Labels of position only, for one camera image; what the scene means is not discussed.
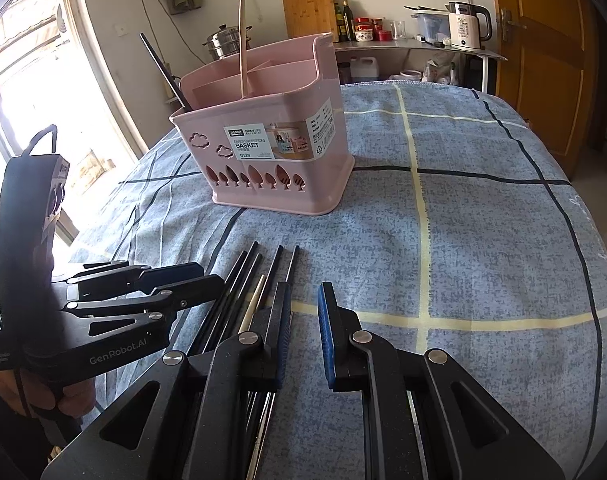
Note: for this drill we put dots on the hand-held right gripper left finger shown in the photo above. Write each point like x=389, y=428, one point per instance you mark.
x=284, y=340

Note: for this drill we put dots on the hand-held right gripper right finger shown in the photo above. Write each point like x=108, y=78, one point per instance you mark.
x=328, y=340

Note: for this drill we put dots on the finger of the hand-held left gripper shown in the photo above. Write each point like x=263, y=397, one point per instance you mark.
x=198, y=287
x=173, y=274

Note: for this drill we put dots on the pink plastic utensil basket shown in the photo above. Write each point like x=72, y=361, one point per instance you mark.
x=263, y=110

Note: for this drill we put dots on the person's left forearm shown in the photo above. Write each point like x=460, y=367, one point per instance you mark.
x=8, y=440

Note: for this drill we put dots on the person's left hand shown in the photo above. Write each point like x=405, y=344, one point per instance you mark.
x=71, y=400

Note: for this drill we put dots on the blue plaid blanket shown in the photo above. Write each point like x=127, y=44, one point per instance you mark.
x=458, y=260

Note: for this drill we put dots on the white framed window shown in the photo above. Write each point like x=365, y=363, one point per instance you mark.
x=78, y=35

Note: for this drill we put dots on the steel steamer pot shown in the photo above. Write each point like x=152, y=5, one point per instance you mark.
x=226, y=42

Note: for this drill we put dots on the round window vent fan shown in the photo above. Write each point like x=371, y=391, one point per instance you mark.
x=61, y=22

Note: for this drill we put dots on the white plastic jug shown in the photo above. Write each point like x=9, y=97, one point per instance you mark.
x=363, y=70

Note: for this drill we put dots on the white bowl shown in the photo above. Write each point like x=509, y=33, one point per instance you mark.
x=411, y=76

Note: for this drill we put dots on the crumpled plastic bag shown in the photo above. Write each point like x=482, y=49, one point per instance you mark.
x=441, y=72

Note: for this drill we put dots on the bamboo cutting board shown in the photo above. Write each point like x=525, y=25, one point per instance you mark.
x=308, y=10

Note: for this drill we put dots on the green glass bottle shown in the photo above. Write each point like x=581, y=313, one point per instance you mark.
x=337, y=22

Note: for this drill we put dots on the metal kitchen shelf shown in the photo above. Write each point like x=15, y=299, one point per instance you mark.
x=383, y=45

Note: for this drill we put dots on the white floral container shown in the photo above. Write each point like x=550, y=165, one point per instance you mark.
x=363, y=35

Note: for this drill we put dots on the dark oil bottle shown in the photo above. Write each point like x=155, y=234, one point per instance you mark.
x=347, y=22

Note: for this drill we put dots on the red round container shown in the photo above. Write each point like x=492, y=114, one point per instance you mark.
x=383, y=36

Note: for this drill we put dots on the red lidded jar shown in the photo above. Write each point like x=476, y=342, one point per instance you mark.
x=362, y=23

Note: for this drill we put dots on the clear drinking glass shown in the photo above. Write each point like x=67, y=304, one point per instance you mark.
x=398, y=31

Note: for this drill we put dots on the small red jar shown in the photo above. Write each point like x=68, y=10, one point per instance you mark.
x=377, y=25

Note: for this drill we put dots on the water filter pitcher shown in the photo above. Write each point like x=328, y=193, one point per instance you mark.
x=431, y=27

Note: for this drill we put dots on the white electric kettle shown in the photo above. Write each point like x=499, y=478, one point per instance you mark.
x=466, y=27

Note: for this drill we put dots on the wooden door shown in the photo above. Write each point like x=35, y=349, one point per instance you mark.
x=543, y=60

